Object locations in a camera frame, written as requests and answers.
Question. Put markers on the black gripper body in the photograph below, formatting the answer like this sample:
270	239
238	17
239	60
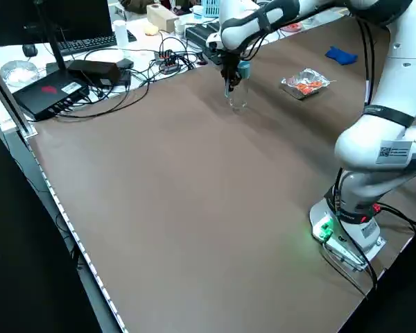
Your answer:
227	59

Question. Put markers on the clear bottle with blue cap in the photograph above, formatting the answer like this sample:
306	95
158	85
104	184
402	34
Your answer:
244	69

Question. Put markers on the blue dishcloth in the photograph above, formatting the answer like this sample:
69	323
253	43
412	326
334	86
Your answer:
341	55

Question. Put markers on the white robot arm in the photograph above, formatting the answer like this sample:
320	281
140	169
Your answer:
367	149

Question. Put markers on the orange shrimp ingredients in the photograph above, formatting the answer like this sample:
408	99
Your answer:
308	88

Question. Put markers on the white plastic bottle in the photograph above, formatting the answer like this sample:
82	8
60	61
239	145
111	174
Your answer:
120	34

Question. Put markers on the flat black device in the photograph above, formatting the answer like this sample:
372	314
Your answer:
197	33

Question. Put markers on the blue plastic basket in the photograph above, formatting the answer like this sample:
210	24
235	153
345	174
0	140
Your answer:
211	8

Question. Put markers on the white paper cup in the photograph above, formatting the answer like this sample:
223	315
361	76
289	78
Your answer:
180	27

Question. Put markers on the grey hub with red plugs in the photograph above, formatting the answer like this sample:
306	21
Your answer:
170	62

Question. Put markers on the pink plate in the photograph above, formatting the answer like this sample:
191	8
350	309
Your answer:
293	27

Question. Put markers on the light wooden box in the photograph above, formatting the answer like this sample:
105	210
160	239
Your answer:
163	19

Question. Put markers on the small yellow object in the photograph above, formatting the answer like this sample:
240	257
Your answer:
151	30

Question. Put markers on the black power adapter brick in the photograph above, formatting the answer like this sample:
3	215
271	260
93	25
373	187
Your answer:
93	69

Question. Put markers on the black keyboard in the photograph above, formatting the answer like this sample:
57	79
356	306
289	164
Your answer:
90	43

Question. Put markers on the black computer monitor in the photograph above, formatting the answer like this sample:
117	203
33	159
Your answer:
73	17

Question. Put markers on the black stand pole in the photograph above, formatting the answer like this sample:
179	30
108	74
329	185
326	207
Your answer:
53	41

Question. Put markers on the black box with red logo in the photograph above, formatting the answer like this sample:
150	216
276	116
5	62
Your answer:
48	95

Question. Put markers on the black computer mouse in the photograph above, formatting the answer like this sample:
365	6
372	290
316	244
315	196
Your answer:
30	51

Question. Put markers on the clear glass bowl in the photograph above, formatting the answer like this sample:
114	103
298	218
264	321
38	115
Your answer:
19	73

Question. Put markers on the silver aluminium frame post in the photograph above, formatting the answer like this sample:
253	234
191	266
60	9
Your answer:
9	98

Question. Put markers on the silver table edge rail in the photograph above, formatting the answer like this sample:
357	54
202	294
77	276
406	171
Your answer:
79	243

